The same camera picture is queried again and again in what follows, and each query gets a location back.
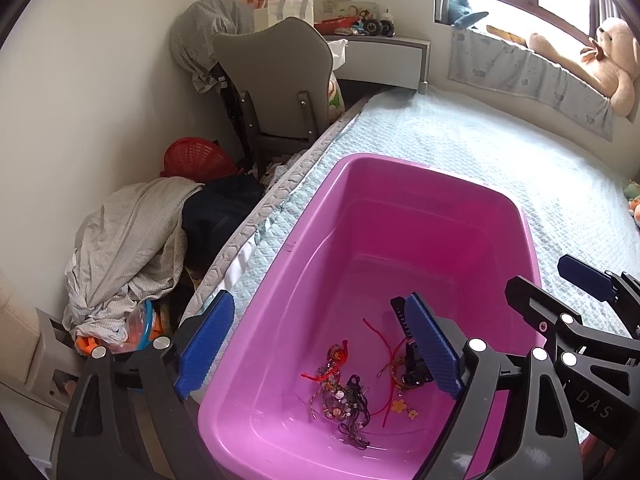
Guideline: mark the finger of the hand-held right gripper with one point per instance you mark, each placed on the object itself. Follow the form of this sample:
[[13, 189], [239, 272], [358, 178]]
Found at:
[[585, 277], [530, 297]]

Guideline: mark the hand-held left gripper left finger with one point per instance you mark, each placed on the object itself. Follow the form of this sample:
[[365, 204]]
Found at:
[[205, 345]]

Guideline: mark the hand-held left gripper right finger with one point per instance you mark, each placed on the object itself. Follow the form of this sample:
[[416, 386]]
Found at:
[[432, 345]]

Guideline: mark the black wrist watch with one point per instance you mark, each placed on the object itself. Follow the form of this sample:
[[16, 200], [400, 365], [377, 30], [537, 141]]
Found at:
[[415, 360]]

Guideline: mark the yellow flower pendant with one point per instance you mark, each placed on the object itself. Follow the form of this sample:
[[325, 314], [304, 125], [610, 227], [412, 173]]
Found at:
[[398, 405]]

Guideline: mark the purple plastic bin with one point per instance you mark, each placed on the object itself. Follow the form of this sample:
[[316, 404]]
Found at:
[[400, 240]]

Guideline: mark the orange and blue plastic container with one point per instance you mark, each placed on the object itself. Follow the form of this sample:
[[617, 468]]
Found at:
[[140, 327]]

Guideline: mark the green plush toy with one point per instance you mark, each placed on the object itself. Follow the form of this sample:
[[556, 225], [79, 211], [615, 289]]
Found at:
[[633, 190]]

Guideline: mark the grey clothing pile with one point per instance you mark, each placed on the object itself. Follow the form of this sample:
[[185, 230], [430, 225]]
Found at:
[[130, 250]]

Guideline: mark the dark blue clothing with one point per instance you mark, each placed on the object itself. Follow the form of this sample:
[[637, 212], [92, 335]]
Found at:
[[220, 220]]

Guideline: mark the grey quilted mattress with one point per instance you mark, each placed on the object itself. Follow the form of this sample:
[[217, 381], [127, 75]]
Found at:
[[260, 230]]

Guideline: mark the white quilted bed blanket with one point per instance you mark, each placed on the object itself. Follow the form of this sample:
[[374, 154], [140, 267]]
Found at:
[[500, 150]]

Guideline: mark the beige cabinet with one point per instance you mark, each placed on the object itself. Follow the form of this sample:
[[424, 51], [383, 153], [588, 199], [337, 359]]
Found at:
[[20, 340]]

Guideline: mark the red plastic basket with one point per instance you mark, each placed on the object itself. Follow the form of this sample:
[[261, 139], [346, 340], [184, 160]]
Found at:
[[200, 157]]

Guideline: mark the pale blue window seat cloth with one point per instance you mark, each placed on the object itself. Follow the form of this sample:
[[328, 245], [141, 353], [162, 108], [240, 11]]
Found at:
[[525, 75]]

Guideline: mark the beige teddy bear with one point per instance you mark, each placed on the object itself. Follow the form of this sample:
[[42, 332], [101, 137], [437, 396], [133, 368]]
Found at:
[[610, 60]]

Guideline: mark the white plastic bag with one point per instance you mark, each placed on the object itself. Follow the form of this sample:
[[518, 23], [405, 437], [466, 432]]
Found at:
[[334, 95]]

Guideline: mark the grey-brown chair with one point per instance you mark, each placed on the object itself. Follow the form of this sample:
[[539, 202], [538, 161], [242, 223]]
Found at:
[[270, 70]]

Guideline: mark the blue shark plush toy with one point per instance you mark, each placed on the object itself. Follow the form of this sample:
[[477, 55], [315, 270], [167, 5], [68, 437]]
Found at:
[[462, 12]]

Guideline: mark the grey cloth on chair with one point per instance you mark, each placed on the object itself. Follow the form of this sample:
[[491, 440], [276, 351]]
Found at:
[[200, 35]]

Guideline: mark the toy truck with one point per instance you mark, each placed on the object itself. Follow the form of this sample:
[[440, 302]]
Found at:
[[372, 26]]

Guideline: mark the red plastic tray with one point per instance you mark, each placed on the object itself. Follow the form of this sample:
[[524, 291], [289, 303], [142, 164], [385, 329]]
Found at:
[[332, 26]]

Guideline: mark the white printed paper bag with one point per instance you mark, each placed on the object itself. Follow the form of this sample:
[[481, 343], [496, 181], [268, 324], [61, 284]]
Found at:
[[260, 12]]

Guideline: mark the white printed box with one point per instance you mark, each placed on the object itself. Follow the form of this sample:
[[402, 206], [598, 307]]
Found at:
[[345, 7]]

